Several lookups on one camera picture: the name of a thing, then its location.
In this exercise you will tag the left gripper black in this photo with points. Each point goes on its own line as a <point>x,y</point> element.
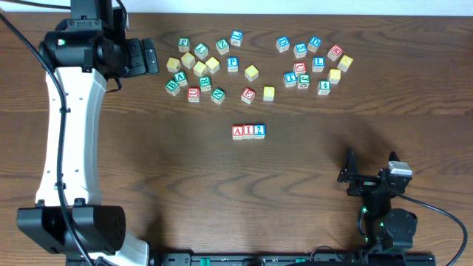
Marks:
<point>137,67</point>

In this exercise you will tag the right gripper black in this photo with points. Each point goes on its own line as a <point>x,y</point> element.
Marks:
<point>349,173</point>

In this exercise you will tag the blue 2 block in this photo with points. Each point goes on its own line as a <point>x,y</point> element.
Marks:
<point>259,131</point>

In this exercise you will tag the red A block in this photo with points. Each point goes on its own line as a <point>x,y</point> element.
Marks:
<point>237,132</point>

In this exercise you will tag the red I block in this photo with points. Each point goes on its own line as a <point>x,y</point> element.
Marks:
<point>248,131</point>

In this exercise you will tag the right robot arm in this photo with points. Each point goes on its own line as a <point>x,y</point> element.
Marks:
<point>382,225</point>

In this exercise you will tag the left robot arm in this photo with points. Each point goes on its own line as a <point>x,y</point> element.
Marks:
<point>80,56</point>

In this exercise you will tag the yellow K block left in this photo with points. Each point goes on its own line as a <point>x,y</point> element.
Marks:
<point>173,65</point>

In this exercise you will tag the yellow k block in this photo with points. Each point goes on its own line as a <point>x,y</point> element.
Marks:
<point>173,65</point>
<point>344,63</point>

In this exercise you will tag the green B block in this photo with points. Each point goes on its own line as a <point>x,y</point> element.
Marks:
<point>172,87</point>

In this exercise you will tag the green A block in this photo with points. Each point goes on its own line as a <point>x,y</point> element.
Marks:
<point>181,78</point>

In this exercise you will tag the yellow C block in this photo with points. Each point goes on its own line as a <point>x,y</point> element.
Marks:
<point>188,60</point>

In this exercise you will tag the yellow S block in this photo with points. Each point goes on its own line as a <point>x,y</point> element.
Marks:
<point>200,69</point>

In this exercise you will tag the green 7 block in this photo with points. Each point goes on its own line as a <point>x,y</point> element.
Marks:
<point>201,51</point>

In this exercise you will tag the red U block left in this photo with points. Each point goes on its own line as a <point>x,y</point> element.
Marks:
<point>193,95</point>

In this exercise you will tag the red u block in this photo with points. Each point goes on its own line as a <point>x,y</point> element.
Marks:
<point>299,68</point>
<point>193,95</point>

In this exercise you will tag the green R block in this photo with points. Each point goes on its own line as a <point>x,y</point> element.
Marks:
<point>205,83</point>

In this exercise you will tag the yellow block plain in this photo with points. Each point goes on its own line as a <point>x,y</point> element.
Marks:
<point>213,65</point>

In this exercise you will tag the green Z block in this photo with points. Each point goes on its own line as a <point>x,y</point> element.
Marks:
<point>222,46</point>

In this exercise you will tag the green N block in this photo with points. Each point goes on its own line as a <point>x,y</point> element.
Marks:
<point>218,95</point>

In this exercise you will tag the blue P block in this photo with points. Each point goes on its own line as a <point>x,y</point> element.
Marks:
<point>233,64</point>

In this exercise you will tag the green 4 block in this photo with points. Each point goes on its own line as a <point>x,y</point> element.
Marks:
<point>324,87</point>

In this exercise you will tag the yellow G block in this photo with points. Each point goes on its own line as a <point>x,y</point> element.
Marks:
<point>334,76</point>

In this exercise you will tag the blue L block top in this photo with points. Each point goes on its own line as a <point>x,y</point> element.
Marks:
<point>236,38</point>

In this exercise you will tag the blue l block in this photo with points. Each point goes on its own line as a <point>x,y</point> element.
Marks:
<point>236,38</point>
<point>318,64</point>

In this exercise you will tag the yellow K block right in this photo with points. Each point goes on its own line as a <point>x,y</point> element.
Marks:
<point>344,63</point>

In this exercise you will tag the green J block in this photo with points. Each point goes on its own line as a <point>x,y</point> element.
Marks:
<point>303,81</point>

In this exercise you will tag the yellow O block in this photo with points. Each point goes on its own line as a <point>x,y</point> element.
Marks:
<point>251,73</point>

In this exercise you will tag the red E block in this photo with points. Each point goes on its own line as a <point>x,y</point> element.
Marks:
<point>248,95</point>

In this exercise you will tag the blue L block right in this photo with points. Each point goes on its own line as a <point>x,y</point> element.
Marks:
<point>318,64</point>

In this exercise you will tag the red K block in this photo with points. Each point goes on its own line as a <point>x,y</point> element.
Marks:
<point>335,52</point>

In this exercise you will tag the blue T block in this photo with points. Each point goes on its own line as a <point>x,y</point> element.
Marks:
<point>289,79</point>

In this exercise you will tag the red U block right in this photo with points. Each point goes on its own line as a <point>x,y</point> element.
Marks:
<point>299,68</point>

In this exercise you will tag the yellow block lower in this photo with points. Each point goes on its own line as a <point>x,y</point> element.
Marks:
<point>268,93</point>

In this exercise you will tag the blue D block right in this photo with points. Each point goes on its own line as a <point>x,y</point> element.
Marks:
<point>314,44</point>

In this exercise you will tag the blue d block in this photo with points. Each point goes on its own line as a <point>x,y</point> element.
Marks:
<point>314,44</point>
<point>283,44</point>

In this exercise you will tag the blue 5 block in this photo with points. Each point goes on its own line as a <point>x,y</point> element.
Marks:
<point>300,50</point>

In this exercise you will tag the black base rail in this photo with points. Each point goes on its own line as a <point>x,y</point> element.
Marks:
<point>320,257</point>

